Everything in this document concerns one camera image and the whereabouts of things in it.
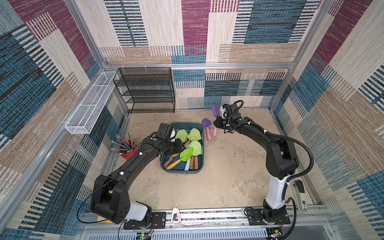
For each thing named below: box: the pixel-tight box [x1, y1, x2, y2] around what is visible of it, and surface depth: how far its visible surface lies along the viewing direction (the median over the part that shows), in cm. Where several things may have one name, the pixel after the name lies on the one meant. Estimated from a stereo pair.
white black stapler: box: [291, 179, 308, 212], surface depth 79 cm
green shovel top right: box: [187, 127, 202, 141], surface depth 106 cm
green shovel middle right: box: [189, 140, 202, 170], surface depth 98 cm
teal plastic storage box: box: [160, 122, 205, 174], surface depth 91 cm
